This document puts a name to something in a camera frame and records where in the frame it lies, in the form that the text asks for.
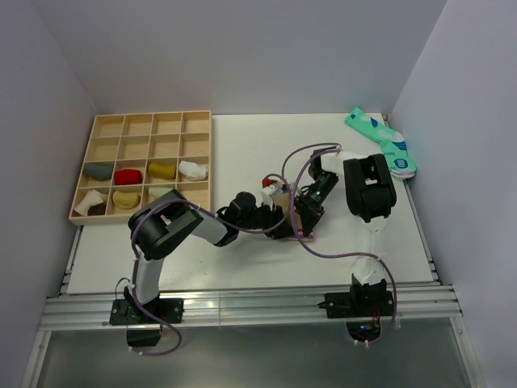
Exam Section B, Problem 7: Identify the mustard yellow rolled sock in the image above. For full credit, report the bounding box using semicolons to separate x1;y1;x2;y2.
148;162;176;180

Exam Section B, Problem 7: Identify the tan maroon striped sock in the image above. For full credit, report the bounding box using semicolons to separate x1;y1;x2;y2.
274;192;315;243

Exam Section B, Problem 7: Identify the teal patterned sock pair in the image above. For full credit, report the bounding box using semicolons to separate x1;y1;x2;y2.
345;108;417;180

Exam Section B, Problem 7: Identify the red rolled sock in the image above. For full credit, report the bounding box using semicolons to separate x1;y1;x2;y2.
114;169;143;186

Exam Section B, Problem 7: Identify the white and brown rolled sock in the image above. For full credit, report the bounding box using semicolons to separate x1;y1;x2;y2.
74;190;107;217

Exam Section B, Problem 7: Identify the grey rolled sock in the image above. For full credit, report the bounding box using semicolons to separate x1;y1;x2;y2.
83;162;113;181

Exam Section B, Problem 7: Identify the wooden compartment tray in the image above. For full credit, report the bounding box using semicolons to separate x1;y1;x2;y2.
69;111;212;226

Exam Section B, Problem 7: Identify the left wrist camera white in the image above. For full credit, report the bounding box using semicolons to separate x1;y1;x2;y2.
261;177;288;208

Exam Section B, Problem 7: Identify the aluminium frame rail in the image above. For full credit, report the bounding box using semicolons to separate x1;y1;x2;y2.
23;226;490;388

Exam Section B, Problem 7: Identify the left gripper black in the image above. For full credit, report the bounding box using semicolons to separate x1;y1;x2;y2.
237;200;296;240

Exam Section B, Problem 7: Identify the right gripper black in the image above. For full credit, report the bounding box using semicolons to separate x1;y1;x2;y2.
293;171;340;236

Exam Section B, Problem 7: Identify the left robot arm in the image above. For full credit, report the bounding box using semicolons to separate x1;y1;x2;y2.
128;189;294;323

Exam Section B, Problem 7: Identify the pale green ankle sock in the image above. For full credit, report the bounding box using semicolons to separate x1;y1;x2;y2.
148;187;173;199

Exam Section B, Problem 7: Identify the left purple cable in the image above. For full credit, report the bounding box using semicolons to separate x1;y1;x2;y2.
112;173;296;357

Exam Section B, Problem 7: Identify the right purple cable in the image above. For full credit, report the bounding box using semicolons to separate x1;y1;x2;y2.
280;141;399;347

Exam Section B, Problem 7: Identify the purple cable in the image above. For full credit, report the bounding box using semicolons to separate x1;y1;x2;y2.
280;141;399;347
112;173;296;357

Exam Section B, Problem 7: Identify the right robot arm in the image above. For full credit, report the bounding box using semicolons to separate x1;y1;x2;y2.
290;146;397;315

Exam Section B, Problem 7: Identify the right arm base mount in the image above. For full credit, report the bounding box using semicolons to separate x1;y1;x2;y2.
317;277;397;348

